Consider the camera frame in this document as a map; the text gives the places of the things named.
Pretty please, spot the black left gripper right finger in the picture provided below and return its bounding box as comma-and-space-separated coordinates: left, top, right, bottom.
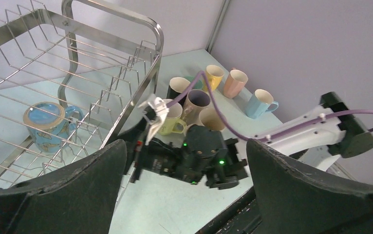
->
246, 139, 373, 234

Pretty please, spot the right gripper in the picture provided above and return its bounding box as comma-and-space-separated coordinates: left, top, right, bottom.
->
130, 124, 248, 190

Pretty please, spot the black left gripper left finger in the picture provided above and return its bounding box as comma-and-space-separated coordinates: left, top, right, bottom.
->
0, 139, 127, 234

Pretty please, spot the cream decorated mug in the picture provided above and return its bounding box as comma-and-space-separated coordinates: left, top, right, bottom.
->
197, 108, 225, 131

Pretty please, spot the yellow-green mug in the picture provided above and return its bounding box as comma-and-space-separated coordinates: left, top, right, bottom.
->
158, 102, 187, 136

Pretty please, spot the large pink mug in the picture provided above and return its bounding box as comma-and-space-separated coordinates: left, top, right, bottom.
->
181, 89, 211, 125

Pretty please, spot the mint green mug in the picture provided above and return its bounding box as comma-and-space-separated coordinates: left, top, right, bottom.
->
185, 76, 204, 90

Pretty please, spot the black mug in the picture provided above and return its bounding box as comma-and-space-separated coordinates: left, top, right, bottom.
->
166, 77, 190, 99

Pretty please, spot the light blue mug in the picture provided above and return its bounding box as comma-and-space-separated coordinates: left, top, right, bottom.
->
244, 89, 279, 119

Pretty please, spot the blue-rimmed cup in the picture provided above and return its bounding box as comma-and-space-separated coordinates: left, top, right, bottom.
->
23, 102, 84, 153

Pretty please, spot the yellow mug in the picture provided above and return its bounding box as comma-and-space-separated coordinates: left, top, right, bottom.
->
205, 65, 224, 91

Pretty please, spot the pink faceted mug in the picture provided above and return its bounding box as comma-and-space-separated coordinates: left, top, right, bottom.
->
223, 68, 248, 99

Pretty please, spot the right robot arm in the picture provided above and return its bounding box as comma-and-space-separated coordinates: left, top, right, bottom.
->
131, 93, 373, 190

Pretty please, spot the steel two-tier dish rack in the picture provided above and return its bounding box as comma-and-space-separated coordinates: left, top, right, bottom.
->
0, 0, 164, 188

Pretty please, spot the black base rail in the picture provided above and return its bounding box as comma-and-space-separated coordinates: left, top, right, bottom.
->
196, 187, 262, 234

